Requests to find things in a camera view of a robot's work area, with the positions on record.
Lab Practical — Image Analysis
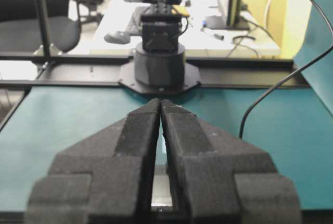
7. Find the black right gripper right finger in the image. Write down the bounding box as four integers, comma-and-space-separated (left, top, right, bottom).
161, 99, 302, 223

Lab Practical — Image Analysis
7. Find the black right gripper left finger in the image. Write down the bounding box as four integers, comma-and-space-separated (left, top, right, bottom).
24, 99, 159, 223

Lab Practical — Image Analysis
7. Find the black USB cable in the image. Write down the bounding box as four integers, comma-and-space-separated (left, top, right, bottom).
239, 0, 333, 140

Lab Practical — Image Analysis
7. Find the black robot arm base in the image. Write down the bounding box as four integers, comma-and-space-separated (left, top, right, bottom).
121, 0, 200, 95

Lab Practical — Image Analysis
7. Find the grey computer mouse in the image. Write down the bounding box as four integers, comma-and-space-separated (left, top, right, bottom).
104, 31, 131, 44

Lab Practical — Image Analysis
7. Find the teal upright backdrop panel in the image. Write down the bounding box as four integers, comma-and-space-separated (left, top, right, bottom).
294, 0, 332, 113

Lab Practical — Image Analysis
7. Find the white background desk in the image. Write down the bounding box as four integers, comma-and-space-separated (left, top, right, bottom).
89, 0, 281, 58

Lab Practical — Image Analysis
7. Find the black office chair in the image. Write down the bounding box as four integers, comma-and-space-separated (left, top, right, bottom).
1, 0, 81, 52

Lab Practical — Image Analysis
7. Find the black aluminium frame rail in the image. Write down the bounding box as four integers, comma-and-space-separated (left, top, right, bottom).
1, 56, 296, 90

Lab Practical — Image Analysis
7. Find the black vertical frame post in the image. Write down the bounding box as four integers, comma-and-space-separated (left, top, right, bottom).
35, 0, 51, 58

